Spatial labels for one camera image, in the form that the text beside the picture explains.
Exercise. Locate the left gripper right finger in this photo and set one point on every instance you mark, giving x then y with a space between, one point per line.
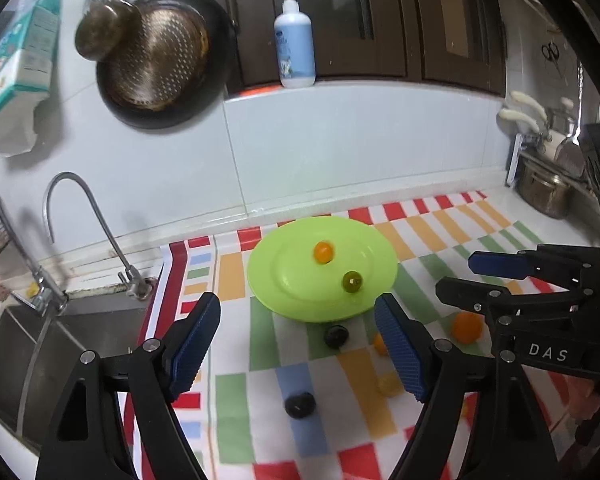
509 437

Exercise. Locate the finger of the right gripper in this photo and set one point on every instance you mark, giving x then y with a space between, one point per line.
551 263
579 304

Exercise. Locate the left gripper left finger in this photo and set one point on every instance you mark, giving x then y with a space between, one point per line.
85 439

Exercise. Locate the large orange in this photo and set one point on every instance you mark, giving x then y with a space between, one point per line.
467 327

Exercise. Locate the brown longan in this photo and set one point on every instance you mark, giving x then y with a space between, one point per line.
389 385

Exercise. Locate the small orange back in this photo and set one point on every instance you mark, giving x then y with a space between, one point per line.
379 345

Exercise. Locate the small orange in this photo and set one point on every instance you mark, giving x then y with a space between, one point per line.
379 345
323 252

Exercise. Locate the green tomato front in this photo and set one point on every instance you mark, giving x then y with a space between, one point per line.
352 282

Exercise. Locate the dark plum back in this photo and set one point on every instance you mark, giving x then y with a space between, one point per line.
336 336

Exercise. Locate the dark plum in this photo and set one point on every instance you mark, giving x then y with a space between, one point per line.
336 336
300 405

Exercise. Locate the steel cooking pot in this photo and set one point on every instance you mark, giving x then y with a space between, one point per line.
544 190

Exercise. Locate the steel sink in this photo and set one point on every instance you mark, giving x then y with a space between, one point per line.
38 353

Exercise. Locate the metal spatula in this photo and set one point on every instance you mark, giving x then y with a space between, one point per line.
569 154

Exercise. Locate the dish rack shelf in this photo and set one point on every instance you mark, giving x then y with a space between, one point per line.
525 147

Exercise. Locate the green plate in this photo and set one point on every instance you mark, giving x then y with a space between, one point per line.
283 275

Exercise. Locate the colourful striped tablecloth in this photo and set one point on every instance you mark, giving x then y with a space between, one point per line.
234 417

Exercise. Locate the blue soap pump bottle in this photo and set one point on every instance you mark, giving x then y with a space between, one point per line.
294 47

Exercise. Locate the black frying pan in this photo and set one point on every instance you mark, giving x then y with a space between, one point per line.
172 66

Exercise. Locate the teal paper towel box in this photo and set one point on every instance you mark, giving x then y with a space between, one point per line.
27 57

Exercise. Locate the cream handled pot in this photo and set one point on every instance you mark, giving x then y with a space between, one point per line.
551 126

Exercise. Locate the black scissors on wall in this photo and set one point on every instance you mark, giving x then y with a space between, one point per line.
551 53

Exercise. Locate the dark wooden window frame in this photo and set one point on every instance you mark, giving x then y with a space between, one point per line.
458 42

